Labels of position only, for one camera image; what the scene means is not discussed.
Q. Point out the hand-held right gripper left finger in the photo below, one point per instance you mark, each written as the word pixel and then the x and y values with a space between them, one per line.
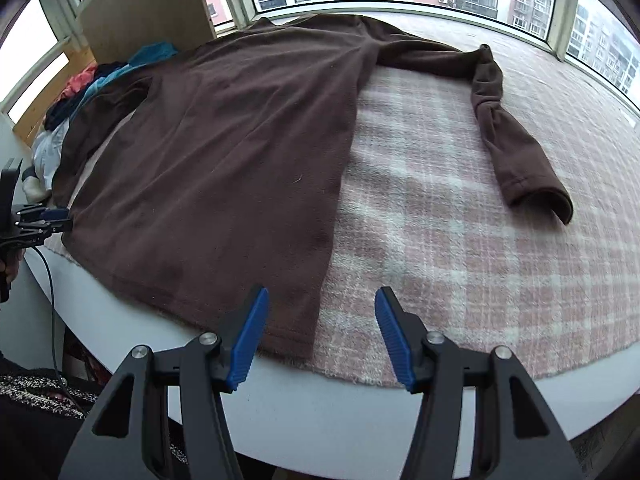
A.
pixel 247 340

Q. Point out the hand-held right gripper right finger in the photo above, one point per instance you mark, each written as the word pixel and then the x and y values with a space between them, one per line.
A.
pixel 395 345

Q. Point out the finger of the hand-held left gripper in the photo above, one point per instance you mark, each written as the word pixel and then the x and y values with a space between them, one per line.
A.
pixel 45 232
pixel 50 215

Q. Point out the brown sweater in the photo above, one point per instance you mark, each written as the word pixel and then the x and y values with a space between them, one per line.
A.
pixel 225 160

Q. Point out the person's left hand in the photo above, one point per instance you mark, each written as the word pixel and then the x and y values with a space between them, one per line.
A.
pixel 14 265

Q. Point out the beige knit garment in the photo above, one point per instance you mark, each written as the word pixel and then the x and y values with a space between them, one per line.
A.
pixel 35 187

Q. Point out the black garment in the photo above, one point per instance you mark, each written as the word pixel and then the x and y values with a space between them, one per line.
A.
pixel 60 112

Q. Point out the pink plaid blanket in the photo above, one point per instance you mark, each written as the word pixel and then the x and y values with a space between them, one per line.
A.
pixel 450 260

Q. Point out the pine wood panel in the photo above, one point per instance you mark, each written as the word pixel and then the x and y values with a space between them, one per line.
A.
pixel 55 95

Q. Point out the pink garment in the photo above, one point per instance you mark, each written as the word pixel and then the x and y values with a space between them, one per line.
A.
pixel 80 82

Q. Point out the teal garment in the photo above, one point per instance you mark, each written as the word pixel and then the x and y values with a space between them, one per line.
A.
pixel 150 55

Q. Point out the person's black speckled top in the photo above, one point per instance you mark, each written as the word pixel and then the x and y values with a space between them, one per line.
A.
pixel 35 435

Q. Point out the wooden board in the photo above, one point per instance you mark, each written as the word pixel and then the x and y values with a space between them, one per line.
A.
pixel 150 5

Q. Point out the white window frame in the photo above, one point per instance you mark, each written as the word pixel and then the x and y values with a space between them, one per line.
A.
pixel 562 20

